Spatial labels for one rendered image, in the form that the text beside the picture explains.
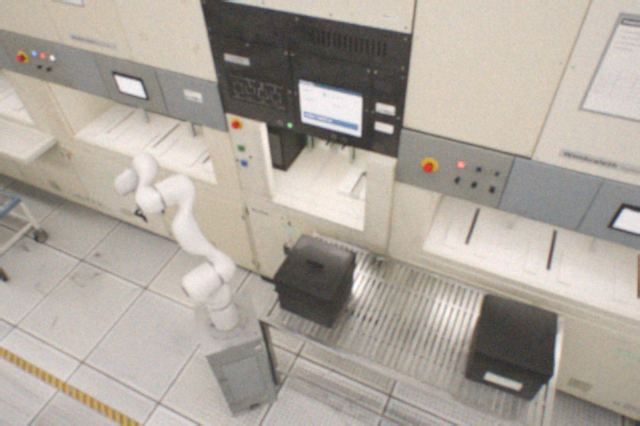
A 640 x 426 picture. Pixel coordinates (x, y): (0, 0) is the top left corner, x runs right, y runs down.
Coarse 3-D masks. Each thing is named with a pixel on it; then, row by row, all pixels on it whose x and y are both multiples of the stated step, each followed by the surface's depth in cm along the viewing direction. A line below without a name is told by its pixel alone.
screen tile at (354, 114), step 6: (336, 96) 191; (342, 96) 190; (336, 102) 193; (342, 102) 192; (348, 102) 191; (336, 108) 195; (354, 108) 191; (336, 114) 198; (342, 114) 196; (348, 114) 195; (354, 114) 193; (354, 120) 196
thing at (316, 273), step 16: (304, 240) 221; (320, 240) 221; (288, 256) 215; (304, 256) 215; (320, 256) 215; (336, 256) 214; (352, 256) 214; (288, 272) 209; (304, 272) 209; (320, 272) 208; (336, 272) 208; (352, 272) 219; (288, 288) 207; (304, 288) 203; (320, 288) 203; (336, 288) 203; (320, 304) 204; (336, 304) 208
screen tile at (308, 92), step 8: (304, 88) 196; (312, 96) 197; (320, 96) 195; (328, 96) 193; (304, 104) 202; (312, 104) 200; (320, 104) 198; (328, 104) 196; (320, 112) 201; (328, 112) 199
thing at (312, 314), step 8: (352, 280) 227; (280, 296) 217; (344, 296) 222; (280, 304) 223; (288, 304) 219; (296, 304) 215; (304, 304) 212; (296, 312) 221; (304, 312) 217; (312, 312) 214; (320, 312) 210; (336, 312) 217; (312, 320) 219; (320, 320) 215; (328, 320) 212; (328, 328) 217
